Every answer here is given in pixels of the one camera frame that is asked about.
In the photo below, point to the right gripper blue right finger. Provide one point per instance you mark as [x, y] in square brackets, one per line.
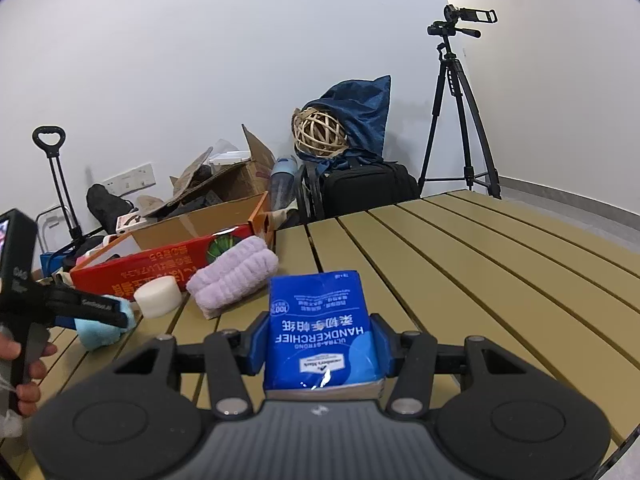
[387, 346]

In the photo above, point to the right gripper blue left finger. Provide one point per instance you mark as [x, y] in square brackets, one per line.
[254, 343]

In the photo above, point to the blue handkerchief tissue pack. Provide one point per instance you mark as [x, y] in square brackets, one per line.
[320, 342]

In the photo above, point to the light blue plush toy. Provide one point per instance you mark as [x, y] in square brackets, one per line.
[94, 334]

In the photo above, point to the lavender fluffy towel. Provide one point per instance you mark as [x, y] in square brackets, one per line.
[237, 273]

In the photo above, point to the white round foam sponge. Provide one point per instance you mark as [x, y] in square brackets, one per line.
[158, 297]

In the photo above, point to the clear plastic bag wad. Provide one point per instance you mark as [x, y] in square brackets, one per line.
[11, 423]

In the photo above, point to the tan slatted folding table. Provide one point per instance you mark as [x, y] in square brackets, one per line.
[461, 266]

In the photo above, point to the red cardboard box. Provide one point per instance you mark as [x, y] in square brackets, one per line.
[178, 247]

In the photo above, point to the open brown cardboard box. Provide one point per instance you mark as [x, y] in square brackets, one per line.
[220, 174]

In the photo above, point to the black backpack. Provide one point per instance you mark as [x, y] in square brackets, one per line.
[354, 189]

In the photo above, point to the woven rattan ball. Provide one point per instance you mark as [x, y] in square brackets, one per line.
[318, 133]

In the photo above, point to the dark blue fabric bag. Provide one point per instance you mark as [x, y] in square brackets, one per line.
[361, 106]

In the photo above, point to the black bag by wall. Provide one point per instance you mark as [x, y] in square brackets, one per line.
[106, 207]

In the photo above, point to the white wall power strip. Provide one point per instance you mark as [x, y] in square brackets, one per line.
[130, 181]

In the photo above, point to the black trolley handle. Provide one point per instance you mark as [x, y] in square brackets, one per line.
[50, 140]

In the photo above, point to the black camera tripod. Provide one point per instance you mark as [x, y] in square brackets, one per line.
[475, 166]

